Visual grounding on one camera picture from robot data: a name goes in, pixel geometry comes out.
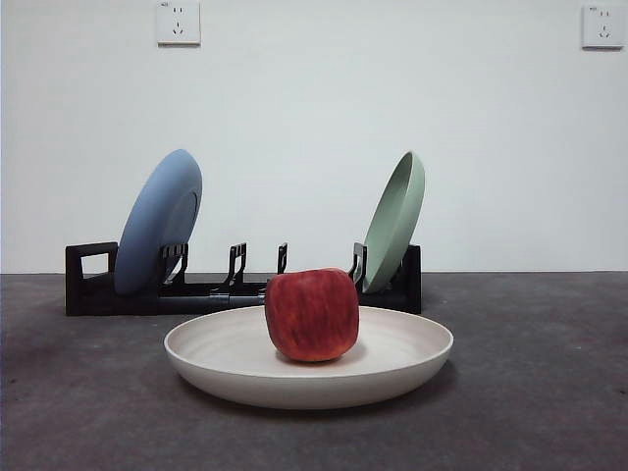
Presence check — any red apple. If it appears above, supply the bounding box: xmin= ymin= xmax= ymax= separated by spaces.
xmin=264 ymin=267 xmax=361 ymax=363

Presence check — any cream yellow plate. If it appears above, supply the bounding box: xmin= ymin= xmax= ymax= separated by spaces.
xmin=163 ymin=304 xmax=454 ymax=411

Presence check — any green plate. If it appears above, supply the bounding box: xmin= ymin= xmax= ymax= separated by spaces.
xmin=361 ymin=150 xmax=426 ymax=294

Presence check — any blue plate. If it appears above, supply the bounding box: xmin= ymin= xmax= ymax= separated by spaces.
xmin=113 ymin=148 xmax=204 ymax=295

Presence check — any black plate rack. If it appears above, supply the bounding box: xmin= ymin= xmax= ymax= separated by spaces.
xmin=65 ymin=240 xmax=423 ymax=317

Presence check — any white wall socket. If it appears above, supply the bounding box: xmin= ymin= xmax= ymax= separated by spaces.
xmin=581 ymin=4 xmax=618 ymax=50
xmin=156 ymin=0 xmax=202 ymax=48

